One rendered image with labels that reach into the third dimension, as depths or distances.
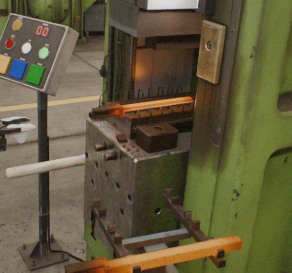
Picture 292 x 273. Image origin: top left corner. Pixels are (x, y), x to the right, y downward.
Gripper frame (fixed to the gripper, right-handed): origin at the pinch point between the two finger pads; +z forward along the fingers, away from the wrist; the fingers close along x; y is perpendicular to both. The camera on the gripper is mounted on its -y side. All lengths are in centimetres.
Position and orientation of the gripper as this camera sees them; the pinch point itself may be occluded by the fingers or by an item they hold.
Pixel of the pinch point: (29, 121)
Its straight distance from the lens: 161.7
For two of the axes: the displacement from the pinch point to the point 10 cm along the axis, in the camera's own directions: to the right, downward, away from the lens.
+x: 5.0, 3.6, -7.9
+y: -0.7, 9.2, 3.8
